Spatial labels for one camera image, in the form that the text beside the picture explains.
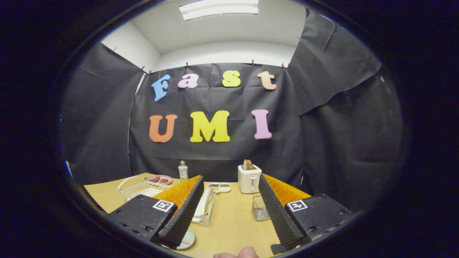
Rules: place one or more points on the white divided tray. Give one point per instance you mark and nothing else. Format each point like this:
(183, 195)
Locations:
(220, 190)

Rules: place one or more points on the toasted bread slice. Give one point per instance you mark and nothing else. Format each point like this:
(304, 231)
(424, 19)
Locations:
(250, 165)
(245, 165)

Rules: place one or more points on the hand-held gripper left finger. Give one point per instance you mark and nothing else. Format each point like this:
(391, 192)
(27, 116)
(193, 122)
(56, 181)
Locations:
(181, 218)

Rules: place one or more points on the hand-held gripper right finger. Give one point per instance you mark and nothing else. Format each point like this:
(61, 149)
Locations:
(281, 218)

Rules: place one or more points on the white toaster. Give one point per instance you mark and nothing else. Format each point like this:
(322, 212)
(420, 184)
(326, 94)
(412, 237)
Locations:
(249, 181)

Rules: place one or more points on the black backdrop cloth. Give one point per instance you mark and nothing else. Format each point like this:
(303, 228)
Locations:
(215, 154)

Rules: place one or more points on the pink oval plate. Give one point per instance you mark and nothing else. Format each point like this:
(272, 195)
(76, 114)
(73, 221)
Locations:
(168, 183)

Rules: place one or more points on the ceiling light panel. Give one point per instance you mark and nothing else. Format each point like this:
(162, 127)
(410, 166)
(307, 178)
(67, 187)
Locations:
(218, 9)

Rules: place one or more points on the pale green plate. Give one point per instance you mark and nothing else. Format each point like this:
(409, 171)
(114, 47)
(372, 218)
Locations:
(190, 233)

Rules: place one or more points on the green drink bottle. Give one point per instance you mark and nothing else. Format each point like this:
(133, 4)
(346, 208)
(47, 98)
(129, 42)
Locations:
(183, 172)

